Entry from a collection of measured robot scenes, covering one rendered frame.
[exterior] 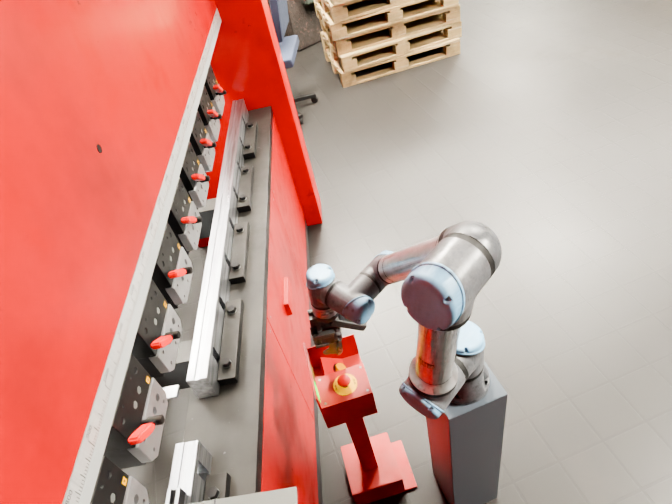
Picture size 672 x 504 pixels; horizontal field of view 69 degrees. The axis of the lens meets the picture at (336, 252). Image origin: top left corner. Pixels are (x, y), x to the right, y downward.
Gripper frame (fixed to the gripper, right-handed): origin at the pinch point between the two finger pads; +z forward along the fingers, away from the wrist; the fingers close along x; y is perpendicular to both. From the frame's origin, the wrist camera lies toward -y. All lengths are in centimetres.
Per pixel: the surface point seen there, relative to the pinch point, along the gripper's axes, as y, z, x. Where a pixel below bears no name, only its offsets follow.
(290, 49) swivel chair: -31, 20, -314
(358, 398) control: -1.5, 3.2, 15.4
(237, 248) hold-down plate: 26, -8, -50
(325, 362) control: 5.0, 6.9, -2.0
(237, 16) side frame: 6, -54, -162
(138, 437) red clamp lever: 41, -47, 42
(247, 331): 26.7, -4.5, -12.6
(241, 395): 30.5, -4.2, 9.5
